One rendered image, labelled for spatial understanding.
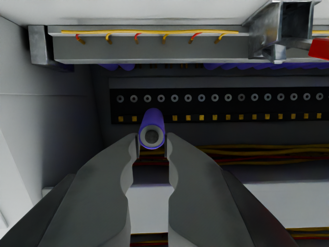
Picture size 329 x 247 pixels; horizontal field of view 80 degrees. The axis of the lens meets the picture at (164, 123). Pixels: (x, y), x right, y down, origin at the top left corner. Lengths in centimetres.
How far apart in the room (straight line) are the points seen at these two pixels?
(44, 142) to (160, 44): 13
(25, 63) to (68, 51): 3
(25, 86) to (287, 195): 24
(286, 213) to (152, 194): 13
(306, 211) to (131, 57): 21
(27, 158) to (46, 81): 7
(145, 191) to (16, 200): 10
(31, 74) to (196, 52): 13
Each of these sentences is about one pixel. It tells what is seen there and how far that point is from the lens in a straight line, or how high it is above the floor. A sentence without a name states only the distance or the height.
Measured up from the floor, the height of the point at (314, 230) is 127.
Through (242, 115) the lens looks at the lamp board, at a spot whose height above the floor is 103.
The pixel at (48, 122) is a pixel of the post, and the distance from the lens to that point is 22.
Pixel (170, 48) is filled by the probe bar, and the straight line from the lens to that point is 17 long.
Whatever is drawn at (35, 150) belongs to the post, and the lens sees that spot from 20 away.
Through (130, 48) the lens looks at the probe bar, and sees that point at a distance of 17.
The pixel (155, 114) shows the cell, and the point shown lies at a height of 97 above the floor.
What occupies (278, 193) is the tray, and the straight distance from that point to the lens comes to 22.
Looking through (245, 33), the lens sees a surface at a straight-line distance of 18.
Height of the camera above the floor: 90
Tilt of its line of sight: 27 degrees up
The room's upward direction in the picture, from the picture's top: 180 degrees counter-clockwise
